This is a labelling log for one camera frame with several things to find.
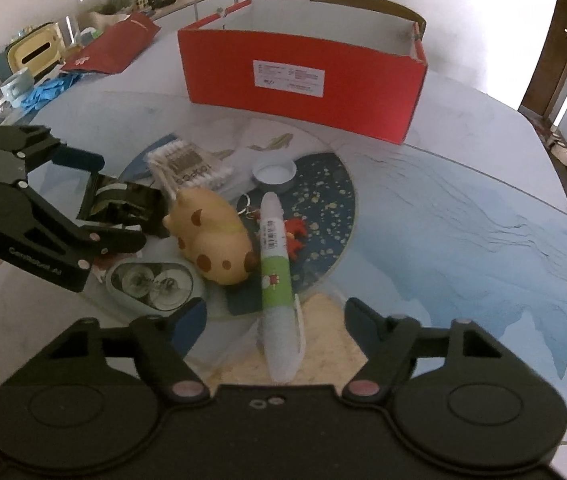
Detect black snack packet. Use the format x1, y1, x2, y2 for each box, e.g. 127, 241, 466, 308
77, 174, 169, 238

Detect tan spotted plush toy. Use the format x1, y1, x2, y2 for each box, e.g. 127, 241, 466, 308
163, 188, 259, 286

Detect green white tube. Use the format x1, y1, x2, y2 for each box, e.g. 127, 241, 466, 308
259, 192, 306, 384

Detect grey tape dispenser case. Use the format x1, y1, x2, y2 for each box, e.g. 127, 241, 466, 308
104, 258, 206, 318

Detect blue gloves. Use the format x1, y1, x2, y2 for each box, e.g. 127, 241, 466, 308
21, 73, 82, 113

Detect mint green cup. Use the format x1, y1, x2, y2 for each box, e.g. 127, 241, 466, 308
0, 67, 35, 107

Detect cotton swab pack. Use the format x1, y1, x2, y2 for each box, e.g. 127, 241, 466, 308
144, 139, 233, 200

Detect yellow tissue box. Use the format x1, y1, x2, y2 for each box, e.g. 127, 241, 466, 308
0, 22, 65, 82

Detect dark red paper bag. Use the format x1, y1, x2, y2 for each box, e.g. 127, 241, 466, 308
61, 13, 161, 75

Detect white sideboard cabinet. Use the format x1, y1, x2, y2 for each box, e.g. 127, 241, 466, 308
151, 0, 238, 25

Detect small round white tin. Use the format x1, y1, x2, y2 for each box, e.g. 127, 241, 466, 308
252, 159, 297, 193

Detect red cardboard box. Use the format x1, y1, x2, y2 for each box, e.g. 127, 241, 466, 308
177, 0, 428, 144

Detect brown wooden door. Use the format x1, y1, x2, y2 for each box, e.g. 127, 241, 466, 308
521, 0, 567, 117

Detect wooden chair behind table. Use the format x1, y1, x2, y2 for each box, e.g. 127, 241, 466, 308
311, 0, 427, 38

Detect red dragon keychain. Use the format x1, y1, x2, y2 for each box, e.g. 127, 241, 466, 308
253, 209, 311, 262

